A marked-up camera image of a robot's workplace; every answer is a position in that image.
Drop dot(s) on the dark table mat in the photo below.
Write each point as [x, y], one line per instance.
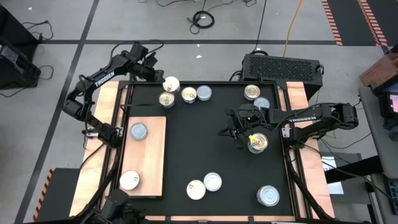
[177, 171]

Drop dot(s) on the grey side table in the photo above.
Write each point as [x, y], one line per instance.
[377, 140]

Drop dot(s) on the small yellow tag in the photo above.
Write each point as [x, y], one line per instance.
[253, 140]

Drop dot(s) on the black blocky device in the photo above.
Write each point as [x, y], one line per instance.
[116, 202]

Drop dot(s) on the white paper sheet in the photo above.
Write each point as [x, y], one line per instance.
[327, 163]

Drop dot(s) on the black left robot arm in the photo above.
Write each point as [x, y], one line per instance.
[104, 79]

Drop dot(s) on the Bumble Bee tuna can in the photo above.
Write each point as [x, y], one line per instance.
[212, 181]
[204, 92]
[261, 102]
[268, 195]
[138, 131]

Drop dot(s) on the black tablet with pink screen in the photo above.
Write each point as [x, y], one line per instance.
[387, 104]

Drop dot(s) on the black aluminium table frame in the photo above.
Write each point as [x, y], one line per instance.
[308, 191]

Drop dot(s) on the wooden shelf with black frame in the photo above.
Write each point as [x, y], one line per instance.
[149, 155]

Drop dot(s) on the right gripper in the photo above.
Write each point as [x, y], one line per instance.
[245, 123]

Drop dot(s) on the black mat with orange stripes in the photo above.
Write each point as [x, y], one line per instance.
[351, 18]

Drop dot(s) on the black ramp with orange stripes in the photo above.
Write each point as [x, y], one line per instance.
[62, 196]

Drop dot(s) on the black keyboard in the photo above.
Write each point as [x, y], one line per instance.
[393, 191]

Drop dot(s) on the cardboard box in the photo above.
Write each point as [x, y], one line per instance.
[381, 70]

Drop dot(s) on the black equipment cart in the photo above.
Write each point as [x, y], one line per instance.
[15, 68]

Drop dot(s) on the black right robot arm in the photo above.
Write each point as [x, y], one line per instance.
[303, 119]

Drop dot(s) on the black beam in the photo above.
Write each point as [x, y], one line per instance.
[354, 169]

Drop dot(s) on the black perforated computer case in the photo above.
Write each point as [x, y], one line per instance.
[280, 70]

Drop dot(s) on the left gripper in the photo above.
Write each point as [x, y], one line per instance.
[148, 71]

